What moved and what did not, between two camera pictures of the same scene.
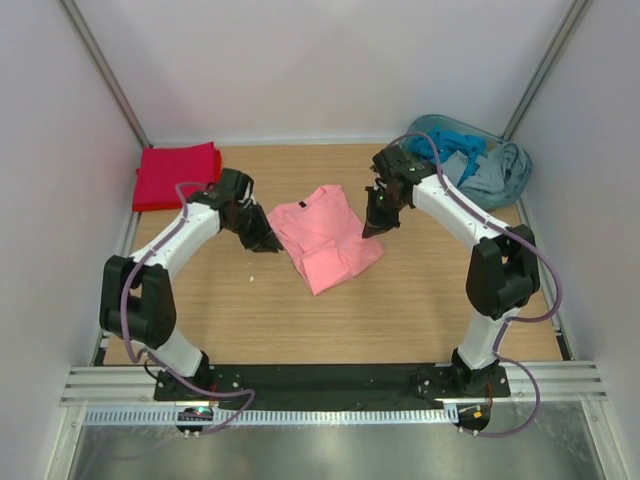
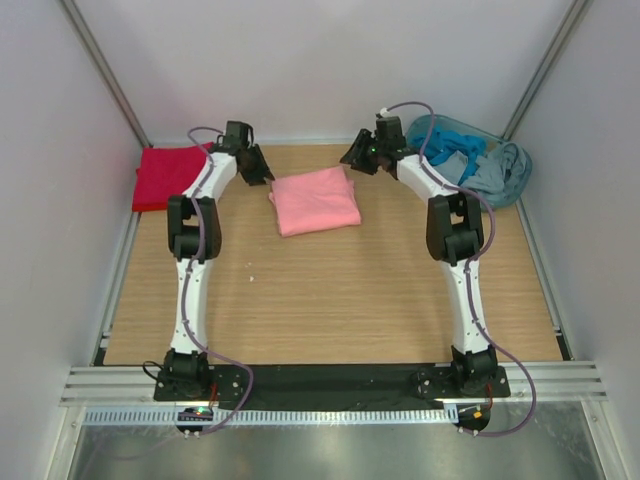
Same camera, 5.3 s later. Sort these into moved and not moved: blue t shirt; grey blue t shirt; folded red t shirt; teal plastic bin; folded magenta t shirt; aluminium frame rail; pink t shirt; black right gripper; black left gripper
Moved: pink t shirt; black left gripper; black right gripper
Not moved: grey blue t shirt; aluminium frame rail; folded red t shirt; teal plastic bin; folded magenta t shirt; blue t shirt
